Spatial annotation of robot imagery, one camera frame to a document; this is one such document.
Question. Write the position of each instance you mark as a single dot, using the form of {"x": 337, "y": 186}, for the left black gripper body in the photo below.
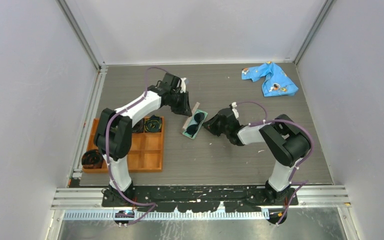
{"x": 180, "y": 107}

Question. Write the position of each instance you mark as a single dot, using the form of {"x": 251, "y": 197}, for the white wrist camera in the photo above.
{"x": 233, "y": 107}
{"x": 183, "y": 84}

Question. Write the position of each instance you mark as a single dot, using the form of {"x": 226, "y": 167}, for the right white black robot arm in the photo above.
{"x": 289, "y": 143}

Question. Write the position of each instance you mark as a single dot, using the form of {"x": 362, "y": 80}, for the orange compartment tray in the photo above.
{"x": 145, "y": 155}

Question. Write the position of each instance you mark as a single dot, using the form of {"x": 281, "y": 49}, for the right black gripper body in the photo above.
{"x": 216, "y": 128}

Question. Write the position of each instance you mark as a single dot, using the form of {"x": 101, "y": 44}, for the black patterned rolled item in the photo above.
{"x": 138, "y": 127}

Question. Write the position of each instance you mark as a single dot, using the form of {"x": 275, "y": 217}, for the perforated metal cable rail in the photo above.
{"x": 130, "y": 215}

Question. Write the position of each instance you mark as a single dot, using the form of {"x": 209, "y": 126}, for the blue patterned cloth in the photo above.
{"x": 276, "y": 83}

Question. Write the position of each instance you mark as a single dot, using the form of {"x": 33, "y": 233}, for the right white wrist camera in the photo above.
{"x": 233, "y": 107}

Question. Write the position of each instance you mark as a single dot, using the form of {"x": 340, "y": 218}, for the beige glasses case green lining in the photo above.
{"x": 195, "y": 109}

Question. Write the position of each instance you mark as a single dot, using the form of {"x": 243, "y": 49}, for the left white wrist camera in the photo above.
{"x": 183, "y": 84}

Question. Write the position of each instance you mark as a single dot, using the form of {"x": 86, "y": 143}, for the black orange rolled item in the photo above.
{"x": 92, "y": 159}

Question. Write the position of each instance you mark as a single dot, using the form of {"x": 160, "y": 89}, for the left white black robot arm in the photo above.
{"x": 114, "y": 133}

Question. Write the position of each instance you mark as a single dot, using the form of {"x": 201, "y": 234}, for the green yellow patterned rolled item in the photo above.
{"x": 153, "y": 124}

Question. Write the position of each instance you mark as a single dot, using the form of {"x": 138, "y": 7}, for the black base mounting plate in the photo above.
{"x": 197, "y": 198}

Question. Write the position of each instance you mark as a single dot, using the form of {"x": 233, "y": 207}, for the black sunglasses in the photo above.
{"x": 195, "y": 124}

